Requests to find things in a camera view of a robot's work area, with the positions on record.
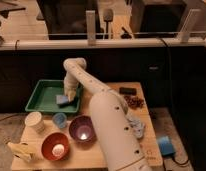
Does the black rectangular block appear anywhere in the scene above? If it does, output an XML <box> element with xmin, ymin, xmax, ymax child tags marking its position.
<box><xmin>119</xmin><ymin>87</ymin><xmax>137</xmax><ymax>95</ymax></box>

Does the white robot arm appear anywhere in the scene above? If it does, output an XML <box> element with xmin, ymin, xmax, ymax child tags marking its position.
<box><xmin>63</xmin><ymin>58</ymin><xmax>153</xmax><ymax>171</ymax></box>

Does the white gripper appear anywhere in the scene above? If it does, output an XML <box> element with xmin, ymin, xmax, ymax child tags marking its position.
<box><xmin>64</xmin><ymin>77</ymin><xmax>79</xmax><ymax>102</ymax></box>

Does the white table rail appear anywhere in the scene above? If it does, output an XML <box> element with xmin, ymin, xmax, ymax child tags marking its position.
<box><xmin>0</xmin><ymin>37</ymin><xmax>206</xmax><ymax>51</ymax></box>

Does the wooden cutting board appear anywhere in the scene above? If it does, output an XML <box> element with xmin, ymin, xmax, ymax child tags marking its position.
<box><xmin>10</xmin><ymin>81</ymin><xmax>164</xmax><ymax>171</ymax></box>

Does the small blue cup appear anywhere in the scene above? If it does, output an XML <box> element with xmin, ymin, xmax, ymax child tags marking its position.
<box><xmin>52</xmin><ymin>113</ymin><xmax>67</xmax><ymax>129</ymax></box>

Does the white paper cup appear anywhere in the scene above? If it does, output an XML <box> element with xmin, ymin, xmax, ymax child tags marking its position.
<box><xmin>24</xmin><ymin>112</ymin><xmax>45</xmax><ymax>133</ymax></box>

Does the blue tape roll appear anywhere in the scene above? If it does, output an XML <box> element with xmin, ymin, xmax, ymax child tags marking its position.
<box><xmin>157</xmin><ymin>136</ymin><xmax>175</xmax><ymax>156</ymax></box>

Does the yellow toy banana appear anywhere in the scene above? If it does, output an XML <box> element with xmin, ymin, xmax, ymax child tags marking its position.
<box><xmin>7</xmin><ymin>142</ymin><xmax>36</xmax><ymax>162</ymax></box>

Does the dark red grape bunch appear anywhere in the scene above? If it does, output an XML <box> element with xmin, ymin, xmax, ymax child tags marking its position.
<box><xmin>124</xmin><ymin>95</ymin><xmax>144</xmax><ymax>109</ymax></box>

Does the red bowl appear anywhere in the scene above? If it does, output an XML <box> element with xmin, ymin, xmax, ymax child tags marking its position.
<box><xmin>41</xmin><ymin>132</ymin><xmax>70</xmax><ymax>161</ymax></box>

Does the green plastic tray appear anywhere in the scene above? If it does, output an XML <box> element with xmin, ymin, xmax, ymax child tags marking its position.
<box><xmin>25</xmin><ymin>79</ymin><xmax>83</xmax><ymax>115</ymax></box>

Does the purple bowl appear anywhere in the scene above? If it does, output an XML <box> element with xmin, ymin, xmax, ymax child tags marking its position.
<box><xmin>69</xmin><ymin>116</ymin><xmax>95</xmax><ymax>143</ymax></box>

